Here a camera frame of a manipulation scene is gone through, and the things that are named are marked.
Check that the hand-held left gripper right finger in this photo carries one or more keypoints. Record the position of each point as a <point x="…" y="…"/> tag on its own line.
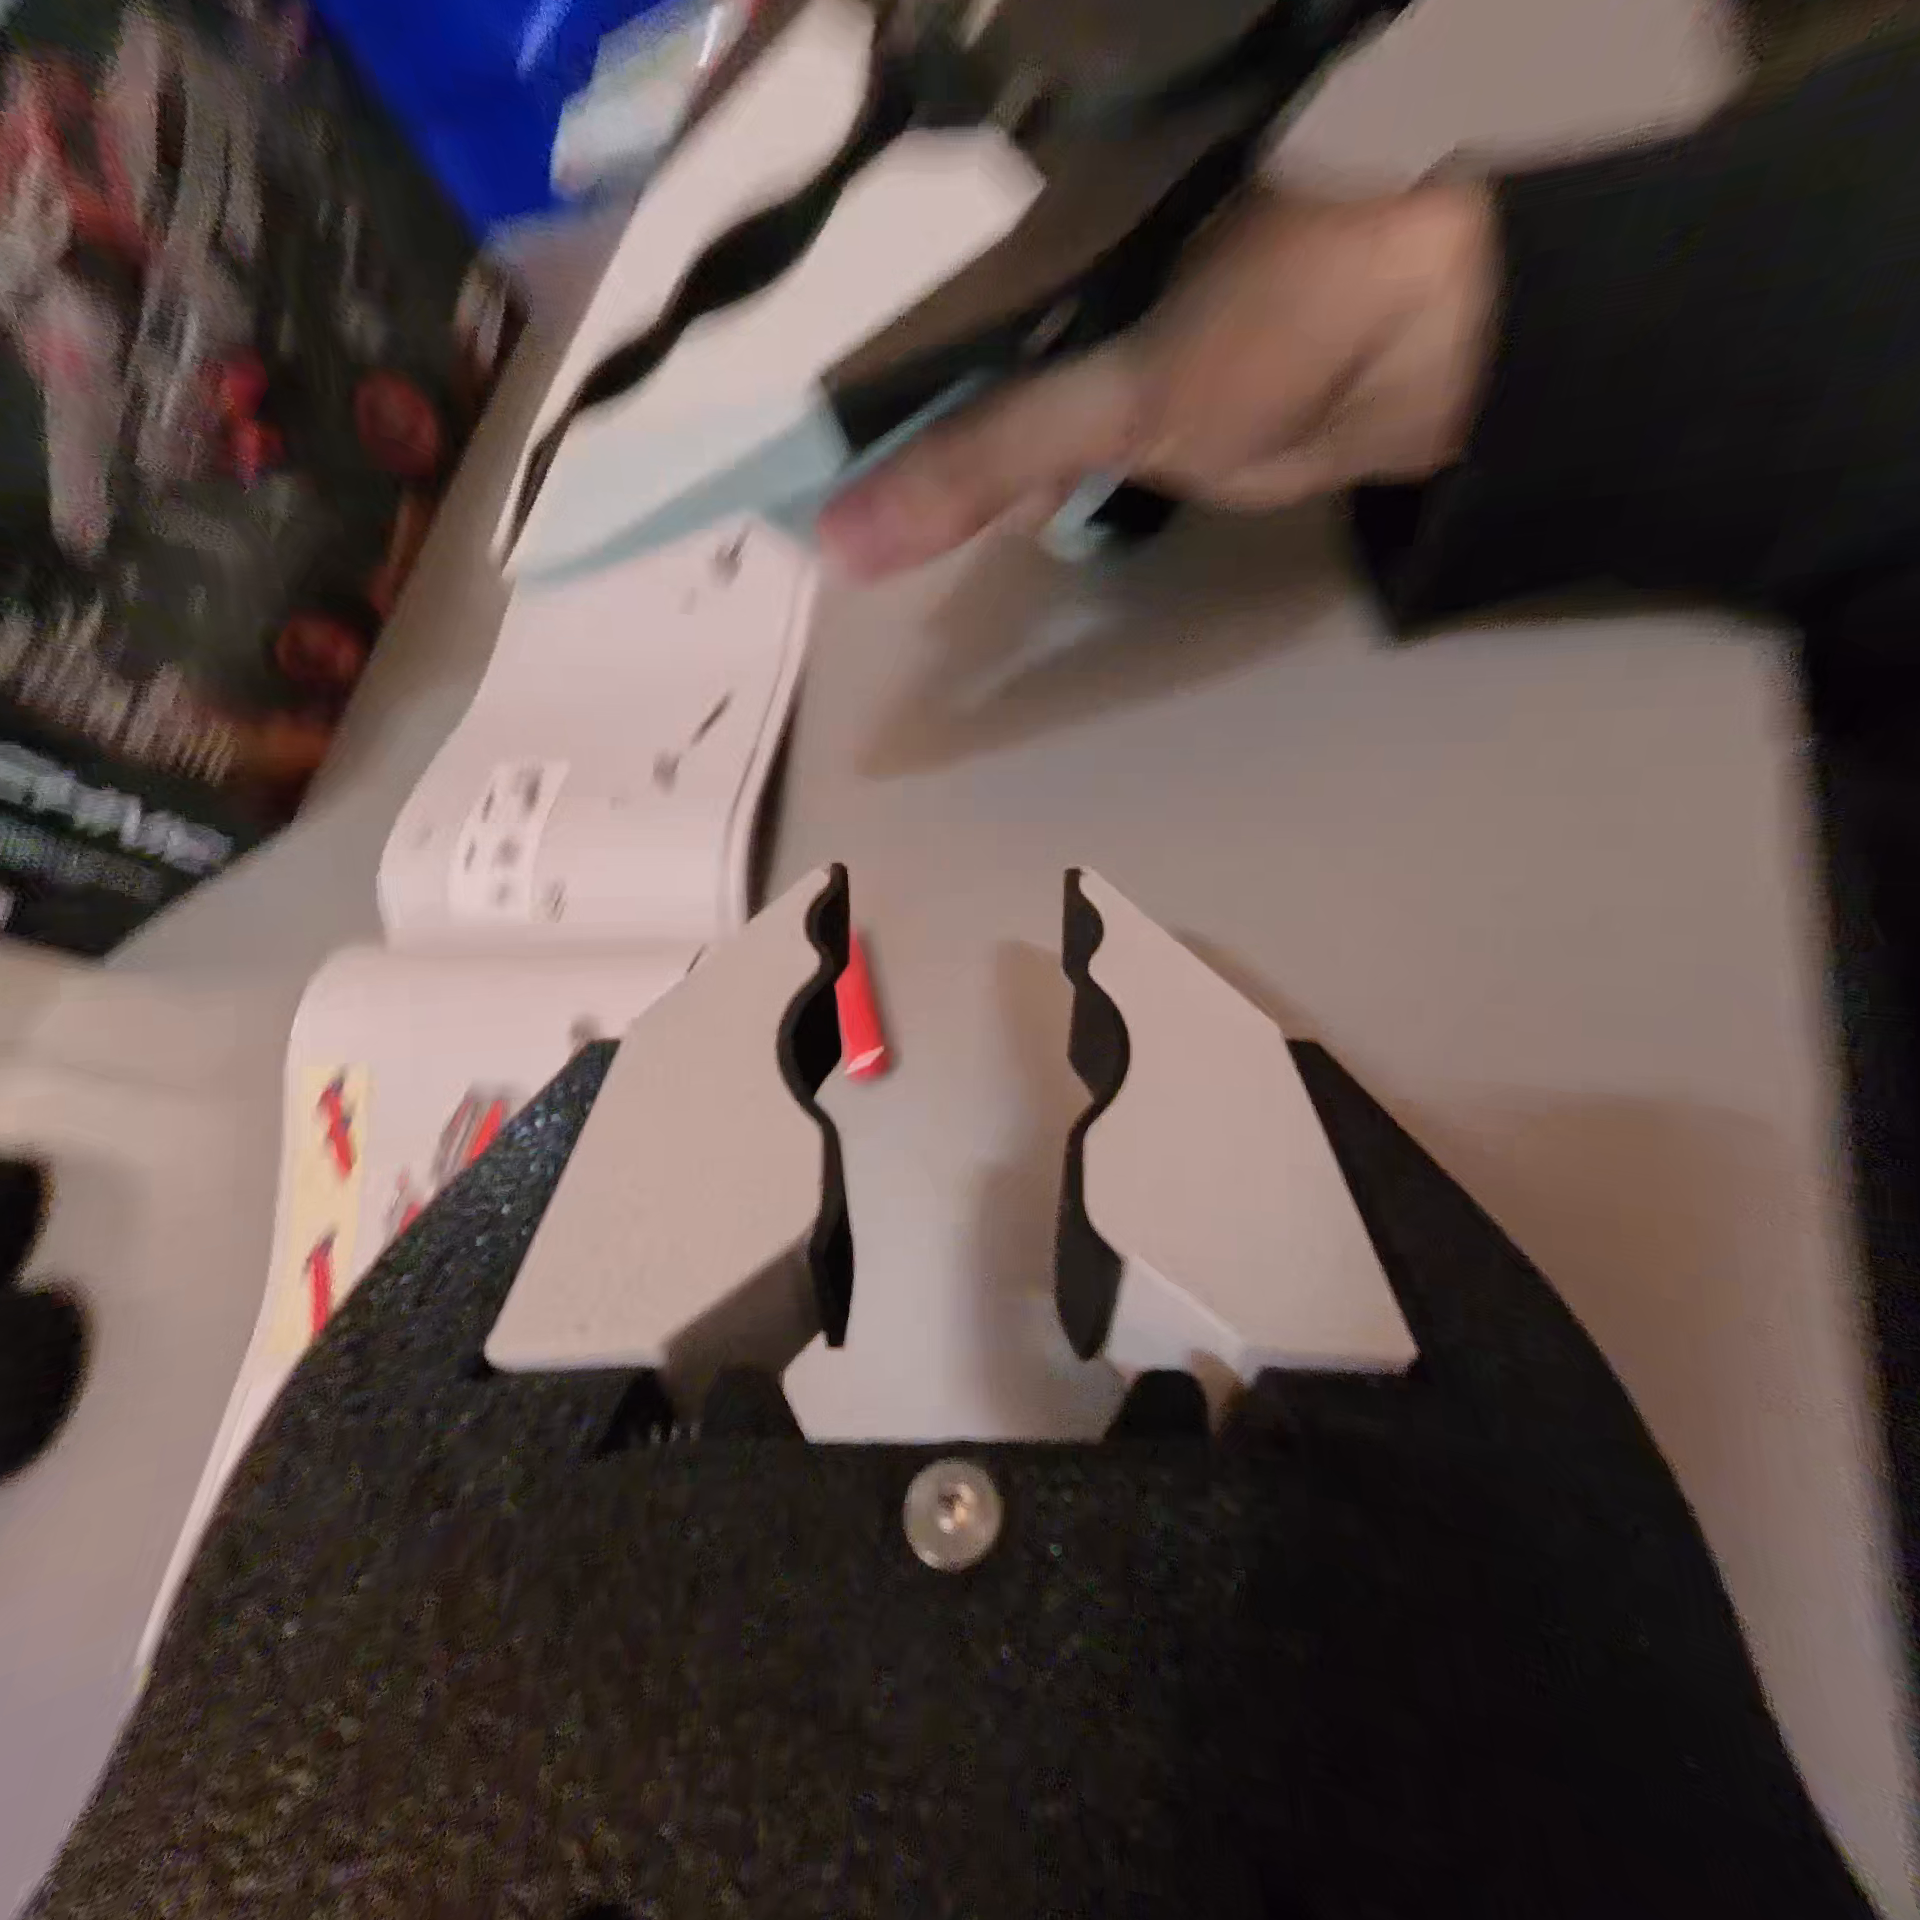
<point x="1228" y="1172"/>

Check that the grey desk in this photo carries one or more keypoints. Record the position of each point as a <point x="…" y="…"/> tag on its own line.
<point x="1426" y="841"/>

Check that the open building instruction booklet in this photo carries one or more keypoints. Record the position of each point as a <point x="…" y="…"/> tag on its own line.
<point x="599" y="783"/>

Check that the dark toy car set box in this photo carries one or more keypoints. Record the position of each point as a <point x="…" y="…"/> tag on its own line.
<point x="194" y="452"/>

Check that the blue box with printed tag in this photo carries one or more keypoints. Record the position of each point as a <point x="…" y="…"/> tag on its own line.
<point x="480" y="105"/>

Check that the person's right hand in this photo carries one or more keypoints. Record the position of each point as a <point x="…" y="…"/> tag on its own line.
<point x="1291" y="361"/>

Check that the red toy brick beam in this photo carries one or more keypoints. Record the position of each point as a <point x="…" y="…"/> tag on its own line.
<point x="859" y="1014"/>

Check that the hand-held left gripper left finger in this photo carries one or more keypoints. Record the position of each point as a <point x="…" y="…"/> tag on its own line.
<point x="675" y="1172"/>

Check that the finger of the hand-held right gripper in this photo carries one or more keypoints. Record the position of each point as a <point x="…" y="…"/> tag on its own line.
<point x="707" y="195"/>
<point x="810" y="361"/>

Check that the person's right forearm black sleeve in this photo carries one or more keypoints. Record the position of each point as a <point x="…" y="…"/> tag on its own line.
<point x="1680" y="302"/>

